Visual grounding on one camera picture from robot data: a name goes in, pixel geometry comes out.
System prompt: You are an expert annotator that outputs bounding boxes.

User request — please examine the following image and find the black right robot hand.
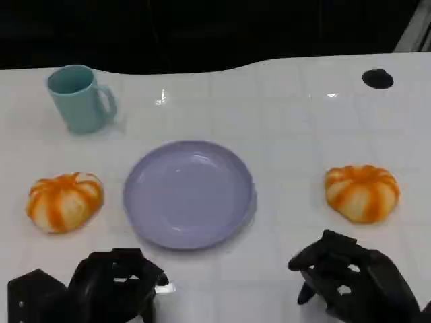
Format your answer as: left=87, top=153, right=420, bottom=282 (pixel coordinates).
left=288, top=229, right=422, bottom=323

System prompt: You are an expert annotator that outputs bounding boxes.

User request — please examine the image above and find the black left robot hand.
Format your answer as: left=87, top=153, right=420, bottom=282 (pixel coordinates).
left=68, top=248, right=170, bottom=323

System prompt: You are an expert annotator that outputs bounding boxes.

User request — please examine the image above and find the orange and white bread roll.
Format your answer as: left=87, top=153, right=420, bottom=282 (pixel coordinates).
left=324, top=164, right=401, bottom=224
left=26, top=172, right=104, bottom=235

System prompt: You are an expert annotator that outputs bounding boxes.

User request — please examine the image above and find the lilac plate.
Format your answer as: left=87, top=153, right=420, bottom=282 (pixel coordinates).
left=123, top=139, right=255, bottom=251

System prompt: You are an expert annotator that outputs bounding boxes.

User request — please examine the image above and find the pale green mug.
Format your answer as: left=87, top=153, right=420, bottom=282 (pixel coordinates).
left=46, top=64, right=118, bottom=135

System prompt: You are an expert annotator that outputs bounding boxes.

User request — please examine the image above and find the black round table grommet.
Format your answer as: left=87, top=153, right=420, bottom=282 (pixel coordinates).
left=362, top=69, right=394, bottom=89

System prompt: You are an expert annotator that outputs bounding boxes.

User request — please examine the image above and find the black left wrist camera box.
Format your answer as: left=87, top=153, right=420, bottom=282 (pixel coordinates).
left=7, top=268, right=70, bottom=323

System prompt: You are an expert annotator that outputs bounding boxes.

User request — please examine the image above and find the white metal frame post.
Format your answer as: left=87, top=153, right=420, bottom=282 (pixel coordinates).
left=393, top=0, right=431, bottom=53

